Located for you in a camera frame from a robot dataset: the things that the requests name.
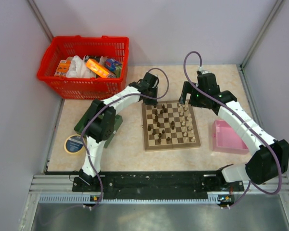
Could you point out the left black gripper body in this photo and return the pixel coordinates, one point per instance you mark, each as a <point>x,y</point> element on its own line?
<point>154,86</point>

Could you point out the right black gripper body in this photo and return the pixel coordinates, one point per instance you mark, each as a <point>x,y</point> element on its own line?
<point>197,100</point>

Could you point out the wooden chess board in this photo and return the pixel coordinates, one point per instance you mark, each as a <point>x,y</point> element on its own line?
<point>169,125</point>

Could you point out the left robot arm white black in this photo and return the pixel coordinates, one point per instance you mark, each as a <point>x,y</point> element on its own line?
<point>101,121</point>

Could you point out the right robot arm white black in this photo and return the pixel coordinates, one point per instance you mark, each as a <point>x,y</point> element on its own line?
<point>269,156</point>

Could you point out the blue red package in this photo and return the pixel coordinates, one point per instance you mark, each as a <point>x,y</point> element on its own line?
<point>113,65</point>

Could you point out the orange snack box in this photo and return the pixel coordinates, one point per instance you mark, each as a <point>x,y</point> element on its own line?
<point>98,69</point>

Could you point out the red plastic basket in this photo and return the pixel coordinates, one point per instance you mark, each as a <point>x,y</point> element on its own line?
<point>66,47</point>

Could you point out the pink plastic box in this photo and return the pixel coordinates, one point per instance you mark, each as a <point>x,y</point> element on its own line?
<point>225,139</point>

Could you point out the white plastic bag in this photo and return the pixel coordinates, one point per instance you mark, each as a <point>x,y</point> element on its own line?
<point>78,69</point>

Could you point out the dark green box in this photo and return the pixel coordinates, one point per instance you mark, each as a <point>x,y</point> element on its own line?
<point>82,122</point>

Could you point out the orange carton in basket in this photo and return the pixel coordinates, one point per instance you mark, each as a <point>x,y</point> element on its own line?
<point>62,68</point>

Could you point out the yellow tape roll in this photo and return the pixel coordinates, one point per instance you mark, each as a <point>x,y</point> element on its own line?
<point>74,144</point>

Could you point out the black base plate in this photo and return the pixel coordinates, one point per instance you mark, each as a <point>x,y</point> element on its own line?
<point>152,185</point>

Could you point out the aluminium frame rail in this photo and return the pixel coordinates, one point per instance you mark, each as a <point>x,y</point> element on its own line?
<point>64,183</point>

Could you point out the grey cable duct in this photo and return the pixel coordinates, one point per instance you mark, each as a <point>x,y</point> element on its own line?
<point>88,199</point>

